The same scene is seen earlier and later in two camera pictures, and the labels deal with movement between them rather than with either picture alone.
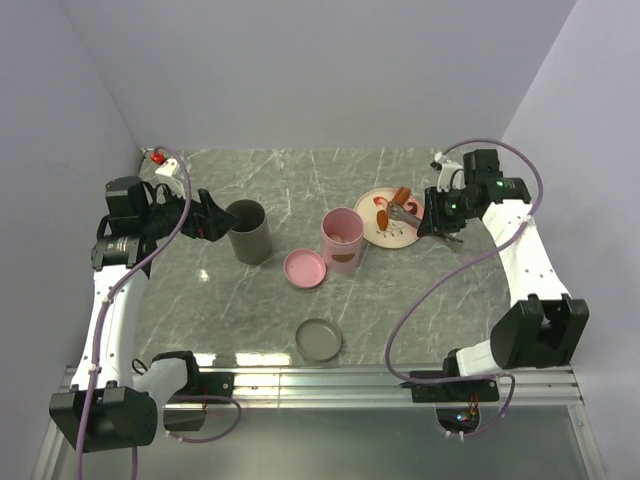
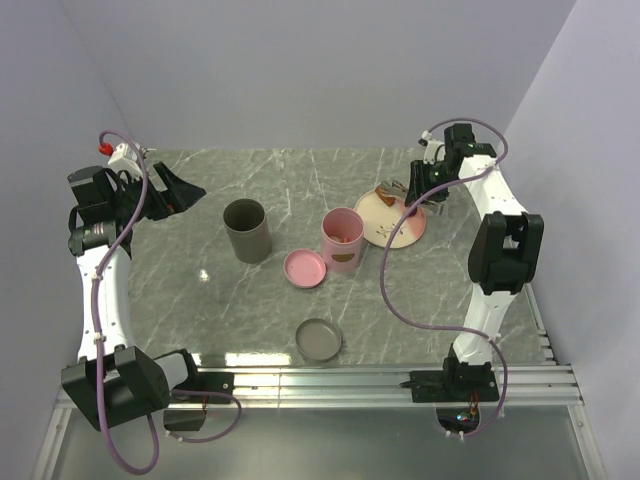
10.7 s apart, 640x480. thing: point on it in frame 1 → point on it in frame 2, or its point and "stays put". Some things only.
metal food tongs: (394, 211) → (398, 189)
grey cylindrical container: (251, 237) stays put
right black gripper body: (448, 210) → (427, 176)
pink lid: (304, 268) stays put
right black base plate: (486, 390) stays put
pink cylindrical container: (342, 257) stays put
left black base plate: (213, 384) stays put
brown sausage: (401, 195) → (388, 200)
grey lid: (318, 339) stays put
